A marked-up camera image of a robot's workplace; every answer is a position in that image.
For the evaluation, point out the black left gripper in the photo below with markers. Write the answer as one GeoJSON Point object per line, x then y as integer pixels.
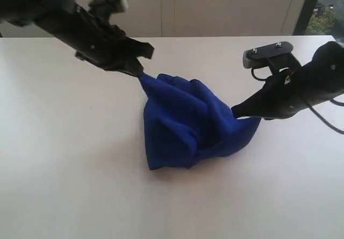
{"type": "Point", "coordinates": [108, 47]}

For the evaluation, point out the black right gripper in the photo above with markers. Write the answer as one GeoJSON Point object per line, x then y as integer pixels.
{"type": "Point", "coordinates": [282, 96]}

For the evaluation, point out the blue microfibre towel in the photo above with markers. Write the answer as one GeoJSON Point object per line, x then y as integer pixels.
{"type": "Point", "coordinates": [186, 123]}

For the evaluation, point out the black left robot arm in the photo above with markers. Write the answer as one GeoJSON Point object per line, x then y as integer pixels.
{"type": "Point", "coordinates": [59, 18]}

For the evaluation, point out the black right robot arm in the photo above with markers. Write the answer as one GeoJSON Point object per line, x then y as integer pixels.
{"type": "Point", "coordinates": [325, 74]}

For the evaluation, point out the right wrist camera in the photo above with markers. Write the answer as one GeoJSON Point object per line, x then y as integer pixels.
{"type": "Point", "coordinates": [275, 56]}

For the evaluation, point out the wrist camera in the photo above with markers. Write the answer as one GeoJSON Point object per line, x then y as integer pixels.
{"type": "Point", "coordinates": [275, 56]}
{"type": "Point", "coordinates": [103, 9]}

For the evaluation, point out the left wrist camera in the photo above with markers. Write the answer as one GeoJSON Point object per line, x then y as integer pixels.
{"type": "Point", "coordinates": [103, 9]}

